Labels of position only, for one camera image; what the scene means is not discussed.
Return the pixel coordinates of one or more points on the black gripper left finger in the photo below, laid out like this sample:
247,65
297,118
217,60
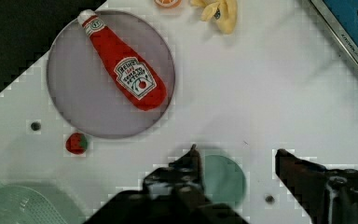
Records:
186,172

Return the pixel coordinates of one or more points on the small red plush strawberry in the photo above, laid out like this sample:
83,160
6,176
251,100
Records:
77,143

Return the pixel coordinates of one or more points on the teal round cup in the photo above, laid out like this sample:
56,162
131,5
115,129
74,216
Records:
224,180

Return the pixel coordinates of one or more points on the grey round plate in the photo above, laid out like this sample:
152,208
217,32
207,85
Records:
84,93

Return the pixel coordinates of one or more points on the plush peeled banana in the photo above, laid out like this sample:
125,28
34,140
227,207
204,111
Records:
224,13

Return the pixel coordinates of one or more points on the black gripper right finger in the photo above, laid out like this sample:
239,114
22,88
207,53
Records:
329,196

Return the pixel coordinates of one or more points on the plush orange slice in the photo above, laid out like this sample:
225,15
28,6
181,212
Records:
167,3

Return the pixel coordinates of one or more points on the green perforated colander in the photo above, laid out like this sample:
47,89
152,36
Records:
26,204

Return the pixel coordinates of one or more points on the red plush ketchup bottle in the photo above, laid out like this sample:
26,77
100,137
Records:
133,75

